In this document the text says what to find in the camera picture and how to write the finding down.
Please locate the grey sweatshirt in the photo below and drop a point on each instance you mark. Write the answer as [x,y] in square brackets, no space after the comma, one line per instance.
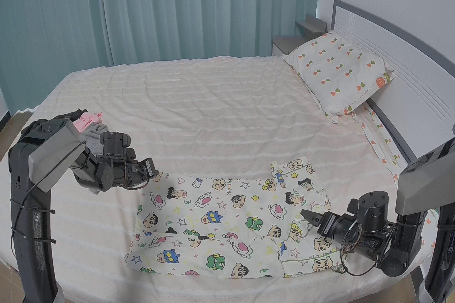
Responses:
[93,136]

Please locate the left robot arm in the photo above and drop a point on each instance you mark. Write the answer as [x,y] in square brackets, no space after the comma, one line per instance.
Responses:
[32,223]

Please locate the white printed pillow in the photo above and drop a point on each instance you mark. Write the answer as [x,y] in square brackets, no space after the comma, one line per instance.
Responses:
[337,70]

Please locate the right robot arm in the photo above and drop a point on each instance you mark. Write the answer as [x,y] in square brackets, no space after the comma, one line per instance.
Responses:
[408,241]

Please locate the black garment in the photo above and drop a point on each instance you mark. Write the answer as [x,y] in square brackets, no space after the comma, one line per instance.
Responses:
[76,114]

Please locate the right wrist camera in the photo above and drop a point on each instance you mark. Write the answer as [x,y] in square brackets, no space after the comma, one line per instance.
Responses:
[353,206]

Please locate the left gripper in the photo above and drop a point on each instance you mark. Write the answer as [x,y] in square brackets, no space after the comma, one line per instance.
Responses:
[137,173]

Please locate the grey bedside table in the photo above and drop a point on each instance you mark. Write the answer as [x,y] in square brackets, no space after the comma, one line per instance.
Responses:
[288,44]

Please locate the pink garment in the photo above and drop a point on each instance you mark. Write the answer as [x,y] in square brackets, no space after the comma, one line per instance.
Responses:
[87,121]

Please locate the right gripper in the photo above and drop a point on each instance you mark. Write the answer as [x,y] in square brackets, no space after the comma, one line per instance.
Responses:
[337,227]

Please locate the white printed pyjama top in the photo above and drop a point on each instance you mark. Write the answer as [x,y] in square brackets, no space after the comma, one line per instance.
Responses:
[231,223]

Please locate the bed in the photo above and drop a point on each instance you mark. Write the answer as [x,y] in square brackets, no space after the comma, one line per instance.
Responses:
[213,106]

